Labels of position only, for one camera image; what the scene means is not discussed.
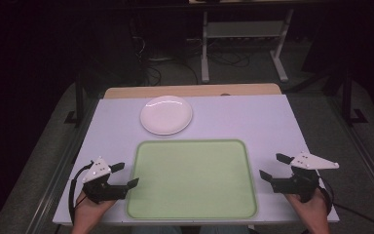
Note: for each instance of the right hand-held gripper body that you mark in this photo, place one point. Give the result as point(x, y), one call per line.
point(297, 185)

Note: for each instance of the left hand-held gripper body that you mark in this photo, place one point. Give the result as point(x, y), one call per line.
point(102, 190)

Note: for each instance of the white metal stand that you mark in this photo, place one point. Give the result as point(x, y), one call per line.
point(204, 58)

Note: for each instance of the person's right hand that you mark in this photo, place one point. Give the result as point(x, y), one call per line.
point(309, 209)

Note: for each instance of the white round plate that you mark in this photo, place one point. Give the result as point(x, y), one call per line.
point(166, 115)

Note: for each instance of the black metal stand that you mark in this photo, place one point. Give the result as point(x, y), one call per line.
point(79, 104)
point(348, 97)

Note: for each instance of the light green tray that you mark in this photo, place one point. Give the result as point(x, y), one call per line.
point(191, 180)

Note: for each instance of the white table board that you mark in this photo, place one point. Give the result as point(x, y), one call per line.
point(246, 120)

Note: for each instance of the aluminium frame rail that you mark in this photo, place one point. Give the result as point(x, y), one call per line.
point(58, 175)
point(366, 156)

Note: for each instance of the person's left hand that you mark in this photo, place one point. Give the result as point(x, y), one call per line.
point(90, 211)

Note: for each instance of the wooden table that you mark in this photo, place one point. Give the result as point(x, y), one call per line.
point(191, 91)

